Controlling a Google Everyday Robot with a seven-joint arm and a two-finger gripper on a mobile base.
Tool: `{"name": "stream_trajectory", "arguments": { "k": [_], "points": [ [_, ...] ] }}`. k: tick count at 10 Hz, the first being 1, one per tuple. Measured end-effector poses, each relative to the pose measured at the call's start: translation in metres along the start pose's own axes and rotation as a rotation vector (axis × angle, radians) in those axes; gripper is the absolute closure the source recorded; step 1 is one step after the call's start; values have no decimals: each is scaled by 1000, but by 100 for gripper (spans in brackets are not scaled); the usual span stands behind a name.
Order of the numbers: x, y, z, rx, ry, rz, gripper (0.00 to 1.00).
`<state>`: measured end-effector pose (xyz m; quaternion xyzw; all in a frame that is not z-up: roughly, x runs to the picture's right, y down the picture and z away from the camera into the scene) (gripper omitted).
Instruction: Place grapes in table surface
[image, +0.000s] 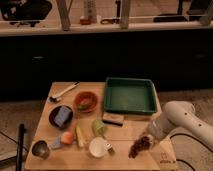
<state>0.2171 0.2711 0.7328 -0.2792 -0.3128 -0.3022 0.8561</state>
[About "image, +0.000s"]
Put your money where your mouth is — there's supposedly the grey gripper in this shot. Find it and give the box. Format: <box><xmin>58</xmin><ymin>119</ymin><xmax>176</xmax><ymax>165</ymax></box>
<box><xmin>147</xmin><ymin>114</ymin><xmax>174</xmax><ymax>144</ymax></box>

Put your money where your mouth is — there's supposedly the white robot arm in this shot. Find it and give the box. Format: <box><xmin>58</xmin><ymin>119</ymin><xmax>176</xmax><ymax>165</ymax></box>
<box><xmin>147</xmin><ymin>101</ymin><xmax>213</xmax><ymax>150</ymax></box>

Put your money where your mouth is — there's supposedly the green plastic tray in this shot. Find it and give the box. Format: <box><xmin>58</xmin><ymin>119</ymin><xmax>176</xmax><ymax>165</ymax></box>
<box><xmin>103</xmin><ymin>77</ymin><xmax>157</xmax><ymax>115</ymax></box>

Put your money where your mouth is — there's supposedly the wooden block eraser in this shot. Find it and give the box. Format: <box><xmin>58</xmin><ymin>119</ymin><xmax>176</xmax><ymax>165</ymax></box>
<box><xmin>102</xmin><ymin>113</ymin><xmax>124</xmax><ymax>126</ymax></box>

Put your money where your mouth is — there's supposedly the green cup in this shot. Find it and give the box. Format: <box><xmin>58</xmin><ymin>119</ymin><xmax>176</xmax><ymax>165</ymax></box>
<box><xmin>92</xmin><ymin>119</ymin><xmax>107</xmax><ymax>136</ymax></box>

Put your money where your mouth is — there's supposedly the white cup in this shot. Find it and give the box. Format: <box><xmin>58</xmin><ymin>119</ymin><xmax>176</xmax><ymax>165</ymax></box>
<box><xmin>89</xmin><ymin>137</ymin><xmax>107</xmax><ymax>158</ymax></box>

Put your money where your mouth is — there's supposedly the orange bowl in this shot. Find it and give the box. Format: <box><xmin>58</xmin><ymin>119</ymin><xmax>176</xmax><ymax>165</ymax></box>
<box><xmin>74</xmin><ymin>91</ymin><xmax>98</xmax><ymax>113</ymax></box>

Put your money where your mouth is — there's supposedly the green vegetable in bowl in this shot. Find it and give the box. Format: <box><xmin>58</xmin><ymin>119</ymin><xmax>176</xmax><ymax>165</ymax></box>
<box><xmin>78</xmin><ymin>98</ymin><xmax>92</xmax><ymax>111</ymax></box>

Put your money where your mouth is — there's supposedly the yellow corn cob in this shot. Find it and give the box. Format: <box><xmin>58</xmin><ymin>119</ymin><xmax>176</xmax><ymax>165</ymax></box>
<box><xmin>76</xmin><ymin>125</ymin><xmax>85</xmax><ymax>148</ymax></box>

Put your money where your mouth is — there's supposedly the orange fruit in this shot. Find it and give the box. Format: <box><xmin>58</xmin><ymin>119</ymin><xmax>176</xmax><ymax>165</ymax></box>
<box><xmin>61</xmin><ymin>132</ymin><xmax>74</xmax><ymax>145</ymax></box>

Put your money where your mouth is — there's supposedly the blue sponge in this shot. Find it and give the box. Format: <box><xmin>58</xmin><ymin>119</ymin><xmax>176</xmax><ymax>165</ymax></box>
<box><xmin>54</xmin><ymin>106</ymin><xmax>71</xmax><ymax>127</ymax></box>

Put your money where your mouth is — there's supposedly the grey cloth piece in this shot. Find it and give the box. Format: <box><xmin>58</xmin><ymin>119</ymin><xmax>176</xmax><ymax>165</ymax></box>
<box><xmin>50</xmin><ymin>137</ymin><xmax>63</xmax><ymax>150</ymax></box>

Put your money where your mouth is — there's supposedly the dark round plate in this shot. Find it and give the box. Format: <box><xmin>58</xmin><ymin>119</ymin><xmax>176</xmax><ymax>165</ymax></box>
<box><xmin>49</xmin><ymin>105</ymin><xmax>73</xmax><ymax>129</ymax></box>

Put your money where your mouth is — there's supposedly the small metal cup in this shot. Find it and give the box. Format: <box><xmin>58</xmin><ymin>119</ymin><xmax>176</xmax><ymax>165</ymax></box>
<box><xmin>32</xmin><ymin>140</ymin><xmax>50</xmax><ymax>159</ymax></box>

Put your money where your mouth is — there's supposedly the black stick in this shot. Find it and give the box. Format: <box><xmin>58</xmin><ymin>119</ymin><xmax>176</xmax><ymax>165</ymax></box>
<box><xmin>15</xmin><ymin>124</ymin><xmax>25</xmax><ymax>171</ymax></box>

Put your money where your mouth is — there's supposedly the black office chair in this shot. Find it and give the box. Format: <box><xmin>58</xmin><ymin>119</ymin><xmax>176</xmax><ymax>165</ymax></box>
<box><xmin>0</xmin><ymin>0</ymin><xmax>52</xmax><ymax>27</ymax></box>

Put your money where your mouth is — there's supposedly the black cable on floor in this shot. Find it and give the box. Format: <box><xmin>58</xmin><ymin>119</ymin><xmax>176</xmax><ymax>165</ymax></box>
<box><xmin>168</xmin><ymin>132</ymin><xmax>198</xmax><ymax>171</ymax></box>

